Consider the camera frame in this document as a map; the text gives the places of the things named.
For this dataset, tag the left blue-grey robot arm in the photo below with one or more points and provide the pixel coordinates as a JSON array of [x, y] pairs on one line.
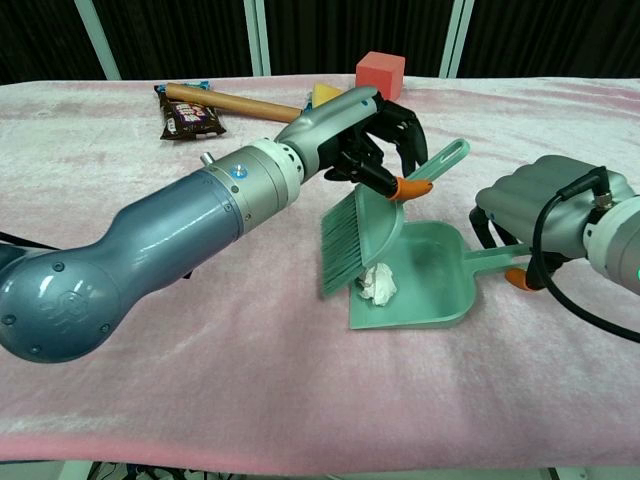
[[175, 220]]

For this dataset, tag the red foam cube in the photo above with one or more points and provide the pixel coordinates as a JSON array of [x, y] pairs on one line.
[[385, 70]]

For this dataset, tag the white partition frame post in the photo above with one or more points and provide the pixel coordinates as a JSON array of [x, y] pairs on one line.
[[456, 40], [98, 40], [259, 40]]

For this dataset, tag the dark brown snack packet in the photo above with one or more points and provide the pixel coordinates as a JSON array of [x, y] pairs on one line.
[[190, 120]]

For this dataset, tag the pink plush table blanket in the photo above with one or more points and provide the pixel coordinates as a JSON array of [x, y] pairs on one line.
[[250, 390]]

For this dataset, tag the green hand broom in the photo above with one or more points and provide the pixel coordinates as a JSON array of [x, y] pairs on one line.
[[370, 225]]

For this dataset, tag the black pleated curtain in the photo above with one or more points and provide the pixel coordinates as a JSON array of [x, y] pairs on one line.
[[175, 35]]

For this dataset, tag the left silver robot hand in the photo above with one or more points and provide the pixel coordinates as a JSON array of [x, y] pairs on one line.
[[340, 115]]

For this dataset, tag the white paper ball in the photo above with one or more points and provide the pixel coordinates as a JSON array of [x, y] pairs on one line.
[[380, 286]]

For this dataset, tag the wooden rolling stick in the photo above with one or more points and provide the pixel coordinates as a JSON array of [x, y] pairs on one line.
[[240, 102]]

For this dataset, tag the green dustpan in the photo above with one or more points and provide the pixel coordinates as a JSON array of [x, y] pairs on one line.
[[435, 280]]

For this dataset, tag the yellow sponge with green pad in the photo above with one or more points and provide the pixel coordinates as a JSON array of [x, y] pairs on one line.
[[324, 94]]

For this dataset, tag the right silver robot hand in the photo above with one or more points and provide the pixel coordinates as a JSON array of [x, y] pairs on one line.
[[540, 200]]

